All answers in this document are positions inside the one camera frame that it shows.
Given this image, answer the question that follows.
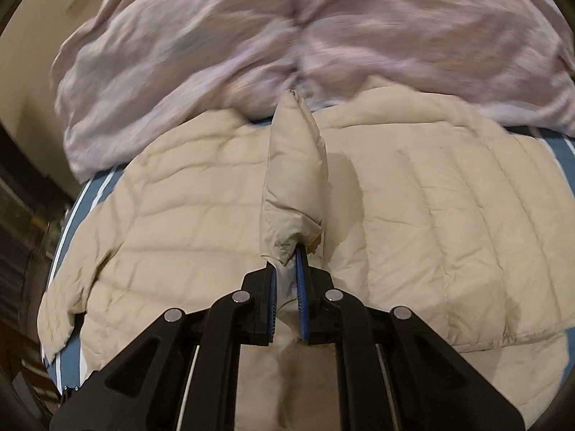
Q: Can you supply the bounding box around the lilac floral duvet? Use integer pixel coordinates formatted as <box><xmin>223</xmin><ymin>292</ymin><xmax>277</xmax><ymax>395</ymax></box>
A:
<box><xmin>51</xmin><ymin>0</ymin><xmax>574</xmax><ymax>181</ymax></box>

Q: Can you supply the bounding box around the beige quilted down jacket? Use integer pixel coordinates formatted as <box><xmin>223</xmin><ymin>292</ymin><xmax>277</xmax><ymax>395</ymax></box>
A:
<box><xmin>37</xmin><ymin>80</ymin><xmax>574</xmax><ymax>430</ymax></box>

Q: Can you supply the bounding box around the blue white striped bed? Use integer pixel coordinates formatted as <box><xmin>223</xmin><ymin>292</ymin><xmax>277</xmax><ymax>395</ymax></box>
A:
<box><xmin>43</xmin><ymin>126</ymin><xmax>574</xmax><ymax>393</ymax></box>

